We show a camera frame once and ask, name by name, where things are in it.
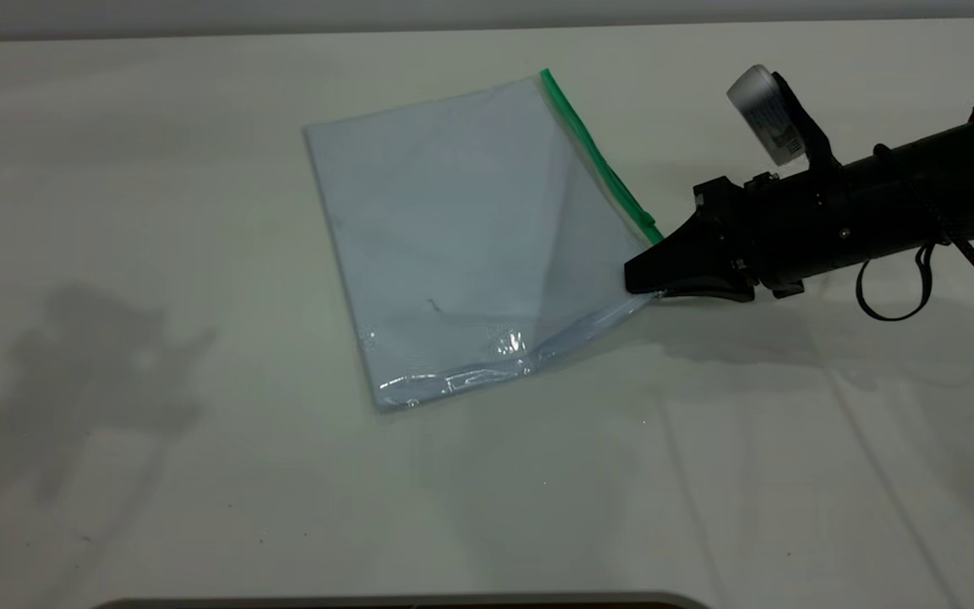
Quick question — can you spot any thin black looped cable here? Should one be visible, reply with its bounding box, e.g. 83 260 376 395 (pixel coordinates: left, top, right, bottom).
855 240 935 323

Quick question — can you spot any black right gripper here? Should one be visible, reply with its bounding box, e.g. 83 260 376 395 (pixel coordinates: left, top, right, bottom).
624 173 811 305

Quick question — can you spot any clear plastic bag green zipper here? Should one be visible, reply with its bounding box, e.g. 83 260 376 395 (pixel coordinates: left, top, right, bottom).
304 69 665 413

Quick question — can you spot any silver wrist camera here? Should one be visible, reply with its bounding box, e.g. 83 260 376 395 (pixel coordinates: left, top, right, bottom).
725 64 840 173

